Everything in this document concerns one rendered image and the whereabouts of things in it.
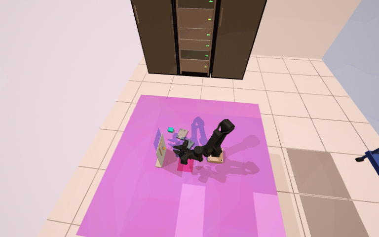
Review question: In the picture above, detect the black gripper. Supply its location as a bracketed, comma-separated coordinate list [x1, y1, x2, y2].
[173, 139, 194, 160]

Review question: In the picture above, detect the pink flat square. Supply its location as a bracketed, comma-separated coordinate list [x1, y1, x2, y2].
[177, 159, 194, 172]

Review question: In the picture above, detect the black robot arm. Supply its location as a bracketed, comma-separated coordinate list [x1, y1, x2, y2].
[181, 119, 235, 165]

